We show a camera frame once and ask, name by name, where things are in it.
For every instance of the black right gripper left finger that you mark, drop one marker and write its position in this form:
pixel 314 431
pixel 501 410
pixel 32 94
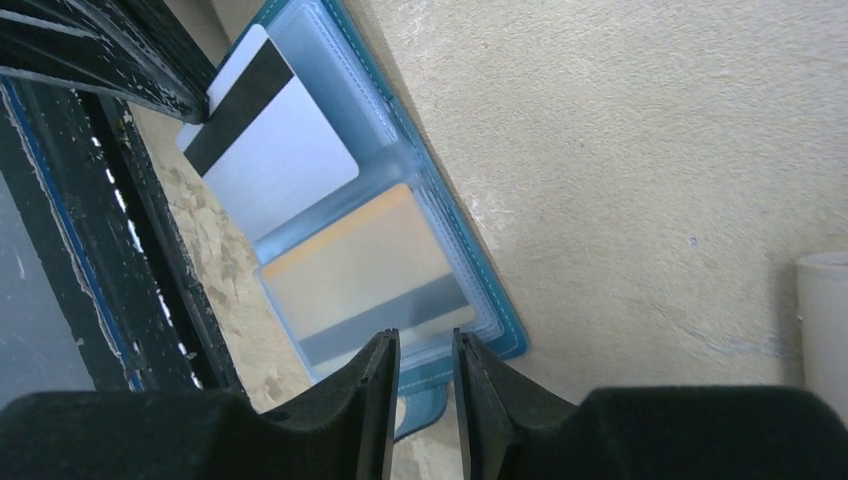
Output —
pixel 340 428

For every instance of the dark card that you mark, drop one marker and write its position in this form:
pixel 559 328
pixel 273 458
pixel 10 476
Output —
pixel 266 151

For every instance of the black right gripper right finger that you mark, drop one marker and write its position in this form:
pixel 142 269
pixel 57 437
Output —
pixel 513 428

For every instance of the blue leather card holder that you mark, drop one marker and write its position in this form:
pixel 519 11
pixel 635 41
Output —
pixel 324 49

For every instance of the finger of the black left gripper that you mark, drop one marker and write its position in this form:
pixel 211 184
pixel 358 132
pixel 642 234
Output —
pixel 136 51

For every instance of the cream card holder with snap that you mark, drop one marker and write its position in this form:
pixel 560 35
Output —
pixel 822 310

